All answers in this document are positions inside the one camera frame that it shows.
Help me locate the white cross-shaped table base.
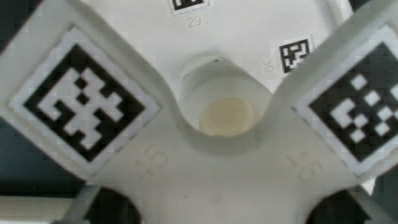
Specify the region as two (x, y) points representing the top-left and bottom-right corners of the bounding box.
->
(0, 0), (398, 224)

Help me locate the white cylindrical table leg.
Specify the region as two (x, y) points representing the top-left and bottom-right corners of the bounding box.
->
(178, 55), (272, 137)

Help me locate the white round table top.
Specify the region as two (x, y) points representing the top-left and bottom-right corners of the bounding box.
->
(82, 0), (354, 92)

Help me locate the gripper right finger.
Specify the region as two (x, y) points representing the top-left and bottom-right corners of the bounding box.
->
(306, 186), (395, 224)

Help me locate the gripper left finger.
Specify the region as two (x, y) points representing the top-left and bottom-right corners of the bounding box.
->
(55, 185), (143, 224)

